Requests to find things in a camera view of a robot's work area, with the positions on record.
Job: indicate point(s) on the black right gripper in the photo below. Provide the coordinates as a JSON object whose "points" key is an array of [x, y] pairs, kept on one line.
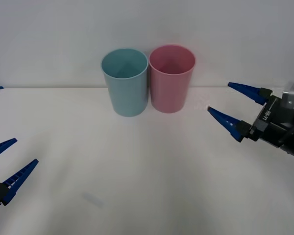
{"points": [[272, 124]]}

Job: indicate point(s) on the pink plastic bin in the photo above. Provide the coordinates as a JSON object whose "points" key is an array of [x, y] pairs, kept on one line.
{"points": [[169, 95]]}

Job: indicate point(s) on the pale blue plastic bin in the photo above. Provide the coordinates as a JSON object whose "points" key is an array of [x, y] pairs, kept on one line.
{"points": [[127, 98]]}

